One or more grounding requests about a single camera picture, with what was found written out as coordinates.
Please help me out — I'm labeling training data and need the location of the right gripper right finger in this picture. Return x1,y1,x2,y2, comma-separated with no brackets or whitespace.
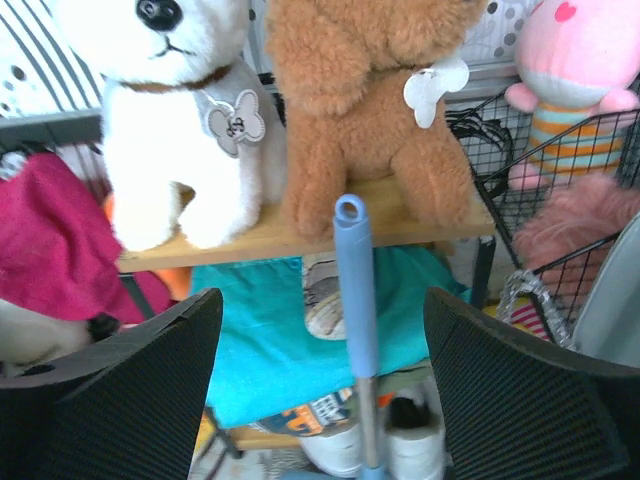
424,288,639,479

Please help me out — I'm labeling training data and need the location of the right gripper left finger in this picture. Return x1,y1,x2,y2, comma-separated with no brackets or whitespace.
1,288,223,480

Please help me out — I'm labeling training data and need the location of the blue floor mop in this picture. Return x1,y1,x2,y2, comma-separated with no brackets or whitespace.
333,194,390,479

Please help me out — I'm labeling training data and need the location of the magenta cloth bag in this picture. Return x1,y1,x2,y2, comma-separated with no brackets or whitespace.
1,153,145,324

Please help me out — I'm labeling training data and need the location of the white sneaker right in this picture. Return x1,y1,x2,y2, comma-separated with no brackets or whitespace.
385,375,447,480

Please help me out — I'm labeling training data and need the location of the white sneaker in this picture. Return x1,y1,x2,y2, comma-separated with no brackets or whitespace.
385,375,447,480
299,422,362,478

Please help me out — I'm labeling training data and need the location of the teal folded cloth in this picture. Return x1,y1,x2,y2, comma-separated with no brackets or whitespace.
191,246,470,428

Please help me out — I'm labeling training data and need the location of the white sneaker left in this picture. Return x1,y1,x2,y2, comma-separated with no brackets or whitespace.
299,422,362,478

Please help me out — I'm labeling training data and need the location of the white grey plush dog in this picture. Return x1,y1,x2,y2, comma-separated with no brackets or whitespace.
50,0,287,251

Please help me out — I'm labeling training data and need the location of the pink plush toy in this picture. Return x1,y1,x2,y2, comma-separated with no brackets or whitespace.
505,0,639,190

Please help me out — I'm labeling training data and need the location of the brown plush dog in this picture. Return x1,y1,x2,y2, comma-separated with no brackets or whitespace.
265,1,486,242

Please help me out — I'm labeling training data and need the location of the wooden black frame shelf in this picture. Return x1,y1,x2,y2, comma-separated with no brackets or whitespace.
117,177,499,456

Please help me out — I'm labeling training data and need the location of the black wire basket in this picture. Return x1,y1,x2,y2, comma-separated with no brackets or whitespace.
447,95,639,345

